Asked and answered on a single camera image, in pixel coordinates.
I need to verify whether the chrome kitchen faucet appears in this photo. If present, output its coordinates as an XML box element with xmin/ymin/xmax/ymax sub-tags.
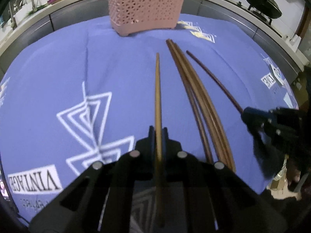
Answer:
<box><xmin>8</xmin><ymin>0</ymin><xmax>38</xmax><ymax>30</ymax></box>

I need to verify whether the brown wooden chopstick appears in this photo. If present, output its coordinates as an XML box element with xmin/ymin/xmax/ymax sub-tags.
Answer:
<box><xmin>171</xmin><ymin>40</ymin><xmax>236</xmax><ymax>172</ymax></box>
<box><xmin>155</xmin><ymin>53</ymin><xmax>164</xmax><ymax>227</ymax></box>
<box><xmin>166</xmin><ymin>39</ymin><xmax>213</xmax><ymax>163</ymax></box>

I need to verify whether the dark reddish chopstick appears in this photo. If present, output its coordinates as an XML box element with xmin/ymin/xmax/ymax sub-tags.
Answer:
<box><xmin>186</xmin><ymin>50</ymin><xmax>244</xmax><ymax>114</ymax></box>

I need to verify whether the blue patterned tablecloth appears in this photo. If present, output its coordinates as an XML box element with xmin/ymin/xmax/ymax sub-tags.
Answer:
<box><xmin>1</xmin><ymin>14</ymin><xmax>298</xmax><ymax>220</ymax></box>

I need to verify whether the pink perforated utensil basket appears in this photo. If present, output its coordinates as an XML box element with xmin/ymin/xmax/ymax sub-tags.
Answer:
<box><xmin>108</xmin><ymin>0</ymin><xmax>184</xmax><ymax>36</ymax></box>

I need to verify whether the wok with steel lid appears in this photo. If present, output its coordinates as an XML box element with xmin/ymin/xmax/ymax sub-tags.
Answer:
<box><xmin>246</xmin><ymin>0</ymin><xmax>283</xmax><ymax>19</ymax></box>

